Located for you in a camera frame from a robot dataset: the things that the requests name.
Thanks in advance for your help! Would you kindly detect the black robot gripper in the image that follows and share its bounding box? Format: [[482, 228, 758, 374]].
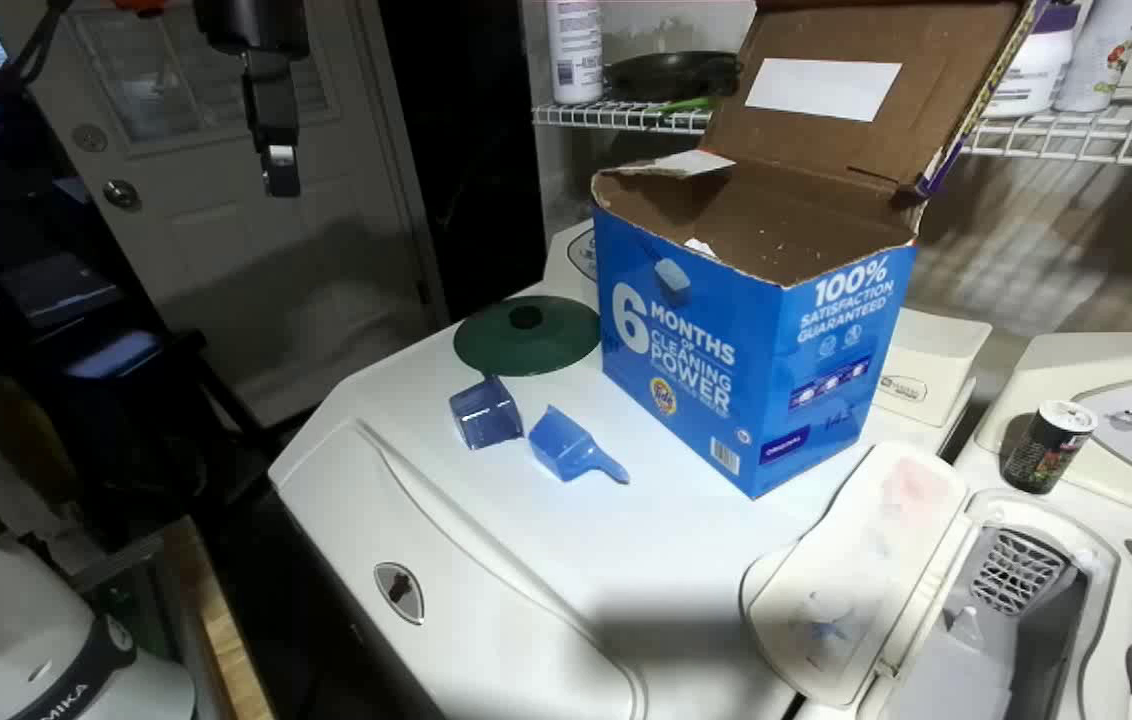
[[195, 0, 316, 198]]

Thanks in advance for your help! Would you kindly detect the purple plastic scoop cup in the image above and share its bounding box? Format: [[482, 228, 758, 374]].
[[442, 371, 529, 450]]

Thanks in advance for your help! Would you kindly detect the blue plastic scoop cup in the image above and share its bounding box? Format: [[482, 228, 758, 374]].
[[525, 402, 634, 488]]

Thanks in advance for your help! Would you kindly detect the round metal door knob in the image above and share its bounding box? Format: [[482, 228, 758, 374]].
[[100, 176, 143, 214]]

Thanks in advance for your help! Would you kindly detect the dark blue storage box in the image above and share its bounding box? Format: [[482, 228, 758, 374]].
[[0, 253, 122, 332]]

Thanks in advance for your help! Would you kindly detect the slim white bottle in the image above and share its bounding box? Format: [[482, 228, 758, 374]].
[[543, 0, 607, 107]]

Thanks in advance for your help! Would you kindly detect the dark green round lid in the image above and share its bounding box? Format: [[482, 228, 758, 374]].
[[451, 290, 604, 380]]

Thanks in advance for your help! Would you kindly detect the black frying pan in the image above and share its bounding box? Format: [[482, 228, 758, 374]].
[[599, 46, 743, 107]]

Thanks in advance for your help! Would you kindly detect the white washing machine top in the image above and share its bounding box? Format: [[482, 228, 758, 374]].
[[263, 214, 997, 720]]

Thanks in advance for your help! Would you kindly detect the wooden plank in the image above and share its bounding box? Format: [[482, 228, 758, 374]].
[[160, 514, 274, 720]]

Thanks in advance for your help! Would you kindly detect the open blue cardboard detergent box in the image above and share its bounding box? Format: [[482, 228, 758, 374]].
[[589, 0, 1038, 504]]

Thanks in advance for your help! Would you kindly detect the white dispenser lid flap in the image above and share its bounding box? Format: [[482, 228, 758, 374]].
[[735, 434, 970, 713]]

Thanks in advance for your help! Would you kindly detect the white tub with purple lid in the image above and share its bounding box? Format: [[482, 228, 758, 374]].
[[981, 0, 1083, 121]]

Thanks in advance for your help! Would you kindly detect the white bottle with red print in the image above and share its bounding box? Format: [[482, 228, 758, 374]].
[[1056, 0, 1132, 115]]

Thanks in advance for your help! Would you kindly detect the grey detergent dispenser compartment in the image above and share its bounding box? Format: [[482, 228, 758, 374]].
[[881, 491, 1121, 720]]

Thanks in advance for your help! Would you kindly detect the white wire shelf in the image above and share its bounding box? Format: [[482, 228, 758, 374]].
[[533, 80, 1132, 176]]

